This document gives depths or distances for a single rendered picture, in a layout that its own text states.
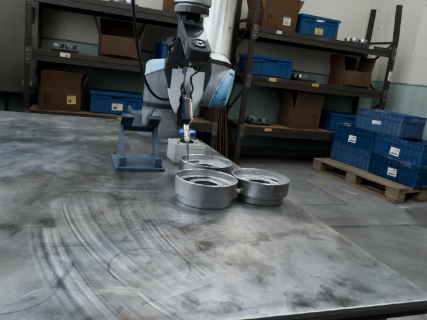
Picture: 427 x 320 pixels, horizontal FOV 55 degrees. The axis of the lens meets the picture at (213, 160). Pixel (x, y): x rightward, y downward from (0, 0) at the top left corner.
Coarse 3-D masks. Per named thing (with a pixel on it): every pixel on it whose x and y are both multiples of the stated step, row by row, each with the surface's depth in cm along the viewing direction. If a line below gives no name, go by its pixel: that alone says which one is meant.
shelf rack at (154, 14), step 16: (32, 0) 355; (48, 0) 360; (64, 0) 364; (80, 0) 368; (96, 0) 372; (112, 16) 424; (128, 16) 385; (144, 16) 389; (160, 16) 394; (176, 16) 398; (32, 48) 365; (80, 64) 381; (96, 64) 386; (112, 64) 390; (128, 64) 395; (144, 64) 399; (32, 96) 420; (32, 112) 377; (48, 112) 382; (64, 112) 386; (80, 112) 398; (192, 128) 432; (208, 128) 438
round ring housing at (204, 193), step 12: (180, 180) 65; (192, 180) 70; (204, 180) 71; (228, 180) 72; (180, 192) 66; (192, 192) 64; (204, 192) 64; (216, 192) 64; (228, 192) 65; (192, 204) 65; (204, 204) 65; (216, 204) 65; (228, 204) 67
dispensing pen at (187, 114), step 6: (186, 90) 86; (186, 96) 86; (180, 102) 83; (186, 102) 83; (180, 108) 83; (186, 108) 83; (180, 114) 83; (186, 114) 82; (180, 120) 82; (186, 120) 82; (180, 126) 85; (186, 126) 83; (186, 132) 82; (186, 138) 82; (186, 144) 82
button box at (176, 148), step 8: (168, 144) 97; (176, 144) 91; (184, 144) 92; (192, 144) 93; (200, 144) 95; (168, 152) 97; (176, 152) 92; (184, 152) 92; (192, 152) 93; (200, 152) 94; (176, 160) 92
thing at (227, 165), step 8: (184, 160) 83; (192, 160) 85; (200, 160) 86; (208, 160) 86; (216, 160) 86; (224, 160) 84; (184, 168) 78; (192, 168) 77; (200, 168) 76; (208, 168) 76; (216, 168) 76; (224, 168) 77
